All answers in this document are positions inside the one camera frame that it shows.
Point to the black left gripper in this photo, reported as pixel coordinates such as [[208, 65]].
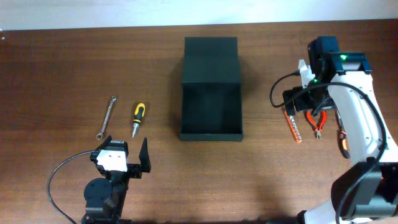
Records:
[[132, 170]]

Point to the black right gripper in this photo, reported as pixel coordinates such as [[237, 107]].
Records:
[[302, 104]]

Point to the orange socket bit rail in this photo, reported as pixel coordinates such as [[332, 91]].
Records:
[[293, 127]]

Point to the red handled small pliers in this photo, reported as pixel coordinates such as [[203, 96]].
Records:
[[317, 126]]

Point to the orange black needle nose pliers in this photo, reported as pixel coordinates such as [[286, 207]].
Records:
[[342, 140]]

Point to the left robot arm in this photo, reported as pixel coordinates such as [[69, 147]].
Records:
[[105, 196]]

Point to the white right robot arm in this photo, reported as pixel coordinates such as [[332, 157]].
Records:
[[342, 81]]

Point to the yellow black stubby screwdriver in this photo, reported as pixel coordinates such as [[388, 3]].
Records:
[[138, 116]]

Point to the black open box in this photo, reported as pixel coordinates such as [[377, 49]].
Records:
[[211, 90]]

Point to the silver double ring wrench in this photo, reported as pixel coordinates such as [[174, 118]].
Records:
[[100, 135]]

